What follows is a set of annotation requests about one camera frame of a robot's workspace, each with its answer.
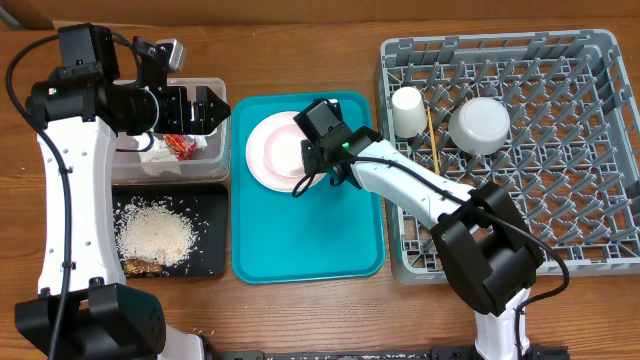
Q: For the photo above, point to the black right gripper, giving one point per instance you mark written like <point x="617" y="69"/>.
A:
<point x="308" y="151"/>

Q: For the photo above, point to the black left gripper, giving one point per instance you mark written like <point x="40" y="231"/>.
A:
<point x="203" y="124"/>

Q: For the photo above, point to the white napkin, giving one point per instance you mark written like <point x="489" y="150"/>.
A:
<point x="159" y="159"/>
<point x="200" y="141"/>

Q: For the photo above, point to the small pink plate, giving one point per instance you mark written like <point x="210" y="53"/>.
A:
<point x="282" y="151"/>

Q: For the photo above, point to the large pink plate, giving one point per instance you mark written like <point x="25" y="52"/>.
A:
<point x="255" y="151"/>

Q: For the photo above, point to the red wrapper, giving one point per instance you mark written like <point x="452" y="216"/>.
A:
<point x="182" y="146"/>

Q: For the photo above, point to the cream cup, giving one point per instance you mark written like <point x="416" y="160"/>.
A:
<point x="408" y="111"/>

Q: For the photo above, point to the wooden chopstick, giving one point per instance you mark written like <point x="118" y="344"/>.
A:
<point x="436" y="162"/>

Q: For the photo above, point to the rice pile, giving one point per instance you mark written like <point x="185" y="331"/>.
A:
<point x="164" y="232"/>

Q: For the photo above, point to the grey bowl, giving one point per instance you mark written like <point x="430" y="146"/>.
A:
<point x="480" y="126"/>

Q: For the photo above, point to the brown food scrap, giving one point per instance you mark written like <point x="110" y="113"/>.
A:
<point x="137" y="267"/>

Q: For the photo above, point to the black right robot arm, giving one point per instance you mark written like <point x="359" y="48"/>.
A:
<point x="485" y="249"/>

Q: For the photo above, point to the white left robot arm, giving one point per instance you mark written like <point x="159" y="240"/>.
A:
<point x="84" y="308"/>

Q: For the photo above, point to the grey dishwasher rack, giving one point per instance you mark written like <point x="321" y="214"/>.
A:
<point x="571" y="157"/>

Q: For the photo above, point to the black right motor box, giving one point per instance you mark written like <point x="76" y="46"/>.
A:
<point x="322" y="122"/>

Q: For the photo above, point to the clear plastic bin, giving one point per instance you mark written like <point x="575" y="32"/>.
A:
<point x="210" y="164"/>

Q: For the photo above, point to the teal serving tray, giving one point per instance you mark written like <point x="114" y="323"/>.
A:
<point x="328" y="232"/>

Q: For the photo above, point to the black plastic tray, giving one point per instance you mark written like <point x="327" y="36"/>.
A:
<point x="210" y="202"/>

